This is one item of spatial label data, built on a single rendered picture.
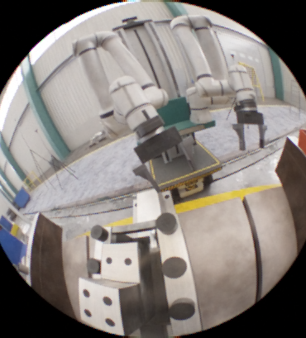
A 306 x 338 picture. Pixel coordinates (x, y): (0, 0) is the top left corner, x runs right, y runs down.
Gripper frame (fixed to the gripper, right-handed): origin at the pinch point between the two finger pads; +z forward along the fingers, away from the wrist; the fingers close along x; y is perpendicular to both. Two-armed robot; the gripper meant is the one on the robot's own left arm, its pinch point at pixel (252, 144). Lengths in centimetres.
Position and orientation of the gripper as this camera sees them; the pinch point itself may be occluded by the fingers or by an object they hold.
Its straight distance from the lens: 50.9
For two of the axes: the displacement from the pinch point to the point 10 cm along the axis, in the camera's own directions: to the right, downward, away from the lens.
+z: 1.8, 9.5, 2.7
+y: -1.1, 2.9, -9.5
